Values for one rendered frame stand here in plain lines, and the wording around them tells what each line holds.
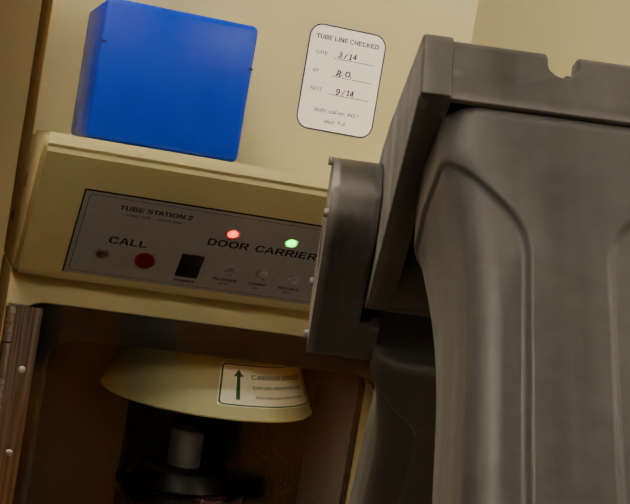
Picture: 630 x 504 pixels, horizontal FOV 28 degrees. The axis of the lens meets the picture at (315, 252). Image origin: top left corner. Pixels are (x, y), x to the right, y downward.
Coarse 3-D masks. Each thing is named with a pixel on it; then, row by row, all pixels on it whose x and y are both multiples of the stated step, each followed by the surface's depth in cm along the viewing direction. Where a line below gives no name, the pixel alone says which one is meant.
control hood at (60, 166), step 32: (32, 160) 84; (64, 160) 79; (96, 160) 79; (128, 160) 80; (160, 160) 80; (192, 160) 81; (32, 192) 81; (64, 192) 81; (128, 192) 82; (160, 192) 82; (192, 192) 82; (224, 192) 82; (256, 192) 83; (288, 192) 83; (320, 192) 83; (32, 224) 83; (64, 224) 84; (320, 224) 86; (32, 256) 86; (64, 256) 86; (160, 288) 90
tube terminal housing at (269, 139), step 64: (64, 0) 88; (128, 0) 90; (192, 0) 91; (256, 0) 92; (320, 0) 94; (384, 0) 95; (448, 0) 97; (64, 64) 89; (256, 64) 93; (384, 64) 96; (64, 128) 89; (256, 128) 93; (384, 128) 96; (0, 320) 92; (192, 320) 93; (256, 320) 95
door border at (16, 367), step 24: (24, 312) 89; (24, 336) 89; (0, 360) 88; (24, 360) 89; (24, 384) 89; (0, 408) 89; (24, 408) 89; (0, 432) 89; (0, 456) 89; (0, 480) 89
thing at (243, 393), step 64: (64, 320) 90; (128, 320) 91; (64, 384) 90; (128, 384) 91; (192, 384) 93; (256, 384) 94; (320, 384) 95; (64, 448) 90; (128, 448) 92; (192, 448) 93; (256, 448) 94; (320, 448) 96
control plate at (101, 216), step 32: (96, 192) 81; (96, 224) 84; (128, 224) 84; (160, 224) 84; (192, 224) 84; (224, 224) 85; (256, 224) 85; (288, 224) 85; (128, 256) 86; (160, 256) 87; (224, 256) 87; (256, 256) 88; (288, 256) 88; (192, 288) 90; (224, 288) 90; (256, 288) 90; (288, 288) 91
